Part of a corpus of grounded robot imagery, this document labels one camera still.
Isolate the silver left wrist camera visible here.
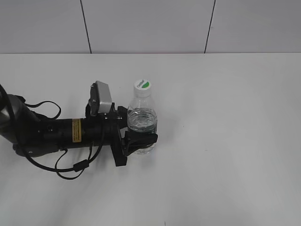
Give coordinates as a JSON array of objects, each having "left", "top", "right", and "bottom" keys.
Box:
[{"left": 88, "top": 81, "right": 112, "bottom": 116}]

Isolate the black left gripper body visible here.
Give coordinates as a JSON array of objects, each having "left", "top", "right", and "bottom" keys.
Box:
[{"left": 84, "top": 103, "right": 127, "bottom": 167}]

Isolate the white green bottle cap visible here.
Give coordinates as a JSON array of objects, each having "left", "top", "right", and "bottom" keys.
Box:
[{"left": 134, "top": 79, "right": 151, "bottom": 98}]

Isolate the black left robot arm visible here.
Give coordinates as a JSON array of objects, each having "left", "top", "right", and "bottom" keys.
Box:
[{"left": 0, "top": 81, "right": 158, "bottom": 166}]

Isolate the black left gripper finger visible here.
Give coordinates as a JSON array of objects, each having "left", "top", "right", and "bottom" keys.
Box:
[
  {"left": 117, "top": 106, "right": 127, "bottom": 129},
  {"left": 124, "top": 131, "right": 158, "bottom": 156}
]

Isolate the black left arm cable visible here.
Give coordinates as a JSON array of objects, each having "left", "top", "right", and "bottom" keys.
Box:
[{"left": 0, "top": 84, "right": 104, "bottom": 180}]

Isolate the clear cestbon water bottle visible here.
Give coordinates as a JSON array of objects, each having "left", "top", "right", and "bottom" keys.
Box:
[{"left": 127, "top": 91, "right": 158, "bottom": 155}]

